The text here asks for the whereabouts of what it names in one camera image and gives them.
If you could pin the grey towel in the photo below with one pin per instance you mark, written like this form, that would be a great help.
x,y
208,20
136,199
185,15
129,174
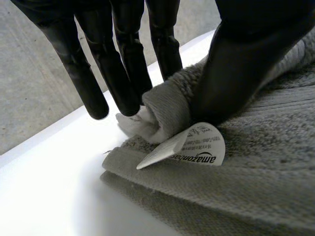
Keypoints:
x,y
221,186

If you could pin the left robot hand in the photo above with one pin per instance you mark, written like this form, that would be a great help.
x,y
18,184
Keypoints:
x,y
236,61

